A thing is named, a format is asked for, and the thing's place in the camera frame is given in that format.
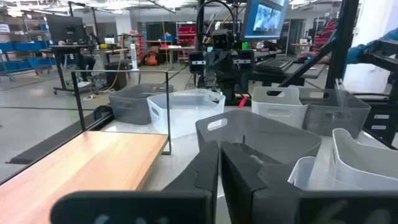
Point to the white tower unit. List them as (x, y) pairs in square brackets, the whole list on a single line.
[(134, 57)]

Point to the black diagonal frame brace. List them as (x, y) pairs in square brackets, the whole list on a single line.
[(295, 73)]

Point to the red bin rack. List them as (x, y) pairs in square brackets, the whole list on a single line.
[(186, 34), (323, 37)]

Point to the black workbench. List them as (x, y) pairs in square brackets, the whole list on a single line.
[(62, 51)]

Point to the black floor box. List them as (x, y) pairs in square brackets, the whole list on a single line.
[(116, 77)]

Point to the computer monitor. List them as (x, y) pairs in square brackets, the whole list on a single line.
[(264, 18)]

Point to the wooden shelf board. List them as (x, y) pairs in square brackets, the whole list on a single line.
[(77, 168)]

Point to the black frame post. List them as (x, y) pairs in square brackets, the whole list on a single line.
[(342, 37)]

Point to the person's hand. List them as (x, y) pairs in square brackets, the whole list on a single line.
[(314, 57)]

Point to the white plastic basket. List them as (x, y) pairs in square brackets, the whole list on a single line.
[(363, 161), (280, 112)]

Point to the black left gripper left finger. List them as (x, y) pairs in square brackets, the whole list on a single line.
[(202, 174)]

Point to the grey translucent plastic basket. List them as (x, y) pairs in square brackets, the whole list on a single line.
[(335, 118), (264, 130), (130, 105)]

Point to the red tag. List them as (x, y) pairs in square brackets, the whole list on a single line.
[(243, 102)]

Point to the black keyboard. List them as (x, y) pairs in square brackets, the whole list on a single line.
[(273, 65)]

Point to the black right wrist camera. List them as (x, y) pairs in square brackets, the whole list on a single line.
[(222, 39)]

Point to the black screen panel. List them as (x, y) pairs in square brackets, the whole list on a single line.
[(65, 29)]

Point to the orange machine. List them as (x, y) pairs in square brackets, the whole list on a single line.
[(151, 59)]

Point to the person's forearm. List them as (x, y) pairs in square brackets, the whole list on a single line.
[(357, 53)]

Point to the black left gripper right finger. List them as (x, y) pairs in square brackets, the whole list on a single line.
[(242, 180)]

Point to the blue storage bin shelf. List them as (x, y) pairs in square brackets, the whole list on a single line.
[(18, 46)]

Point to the silver aluminium bracket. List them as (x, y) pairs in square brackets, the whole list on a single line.
[(339, 93)]

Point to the clear plastic basket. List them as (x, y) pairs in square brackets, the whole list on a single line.
[(298, 174), (186, 115)]

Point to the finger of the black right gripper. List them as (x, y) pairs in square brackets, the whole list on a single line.
[(218, 63), (228, 63)]

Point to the black desk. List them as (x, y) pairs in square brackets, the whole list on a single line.
[(308, 74)]

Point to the black labelled control box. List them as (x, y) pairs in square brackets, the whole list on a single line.
[(391, 124)]

